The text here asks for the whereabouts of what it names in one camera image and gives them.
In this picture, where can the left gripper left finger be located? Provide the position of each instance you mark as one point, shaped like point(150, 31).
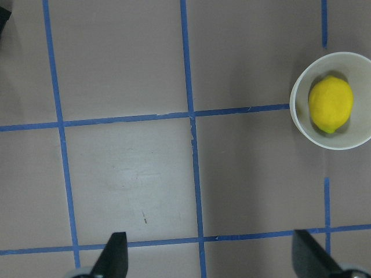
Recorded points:
point(113, 260)

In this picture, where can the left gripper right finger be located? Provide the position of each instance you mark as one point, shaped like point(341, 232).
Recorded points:
point(309, 259)

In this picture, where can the white ceramic bowl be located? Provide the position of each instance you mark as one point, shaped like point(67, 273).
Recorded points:
point(350, 67)

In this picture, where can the yellow lemon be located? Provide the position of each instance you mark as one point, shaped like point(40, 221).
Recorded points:
point(330, 103)

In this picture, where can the black dish rack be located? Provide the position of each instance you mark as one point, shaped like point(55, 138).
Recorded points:
point(4, 17)

